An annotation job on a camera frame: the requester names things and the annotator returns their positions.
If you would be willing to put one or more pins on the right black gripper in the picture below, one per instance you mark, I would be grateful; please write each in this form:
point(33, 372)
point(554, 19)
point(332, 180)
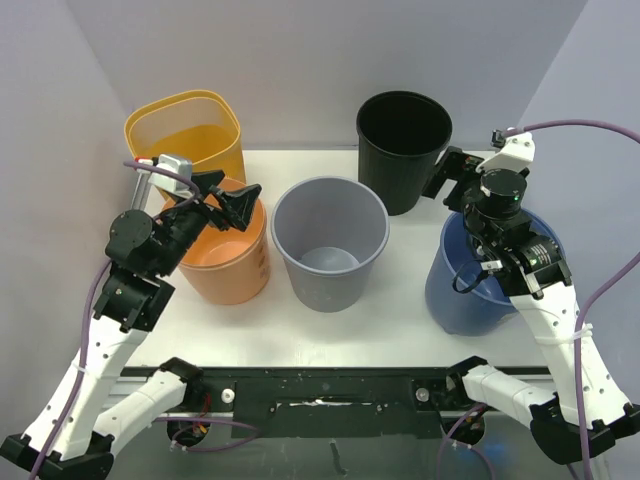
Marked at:
point(461, 180)

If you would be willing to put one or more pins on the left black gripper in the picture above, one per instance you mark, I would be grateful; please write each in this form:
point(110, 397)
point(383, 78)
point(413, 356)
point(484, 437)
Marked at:
point(236, 203)

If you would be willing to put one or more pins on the black ribbed waste bin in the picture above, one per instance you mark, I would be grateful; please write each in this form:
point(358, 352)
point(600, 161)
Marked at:
point(401, 135)

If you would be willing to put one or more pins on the grey plastic bucket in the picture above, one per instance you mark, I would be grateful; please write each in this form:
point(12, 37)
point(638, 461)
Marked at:
point(329, 231)

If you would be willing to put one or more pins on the blue plastic bucket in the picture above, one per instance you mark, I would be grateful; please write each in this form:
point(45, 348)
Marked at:
point(465, 305)

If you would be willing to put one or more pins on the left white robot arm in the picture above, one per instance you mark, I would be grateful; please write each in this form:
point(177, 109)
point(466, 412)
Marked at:
point(74, 437)

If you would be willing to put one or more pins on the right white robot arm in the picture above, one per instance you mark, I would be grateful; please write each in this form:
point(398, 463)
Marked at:
point(587, 413)

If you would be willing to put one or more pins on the yellow mesh waste bin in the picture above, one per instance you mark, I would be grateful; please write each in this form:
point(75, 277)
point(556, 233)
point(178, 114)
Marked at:
point(197, 125)

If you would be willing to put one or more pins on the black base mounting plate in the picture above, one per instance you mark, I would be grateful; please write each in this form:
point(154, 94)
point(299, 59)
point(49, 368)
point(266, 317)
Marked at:
point(331, 402)

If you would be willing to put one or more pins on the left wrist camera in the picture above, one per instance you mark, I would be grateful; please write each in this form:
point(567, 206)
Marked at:
point(177, 165)

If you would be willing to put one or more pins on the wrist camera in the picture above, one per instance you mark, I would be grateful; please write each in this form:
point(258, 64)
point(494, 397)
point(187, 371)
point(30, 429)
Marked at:
point(515, 151)
point(177, 165)

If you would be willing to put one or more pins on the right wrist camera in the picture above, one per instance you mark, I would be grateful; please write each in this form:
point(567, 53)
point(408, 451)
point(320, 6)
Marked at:
point(515, 151)

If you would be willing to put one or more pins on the aluminium frame rail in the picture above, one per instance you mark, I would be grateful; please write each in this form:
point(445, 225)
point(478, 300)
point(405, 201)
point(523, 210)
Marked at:
point(141, 191)

